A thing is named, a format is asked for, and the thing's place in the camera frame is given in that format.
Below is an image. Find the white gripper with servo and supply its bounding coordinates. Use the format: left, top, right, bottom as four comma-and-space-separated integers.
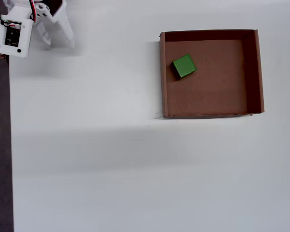
3, 0, 76, 48

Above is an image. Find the brown cardboard box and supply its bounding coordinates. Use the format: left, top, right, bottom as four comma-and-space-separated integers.
159, 29, 265, 119

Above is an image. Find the green cube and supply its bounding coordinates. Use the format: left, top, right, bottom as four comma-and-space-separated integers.
170, 54, 198, 81

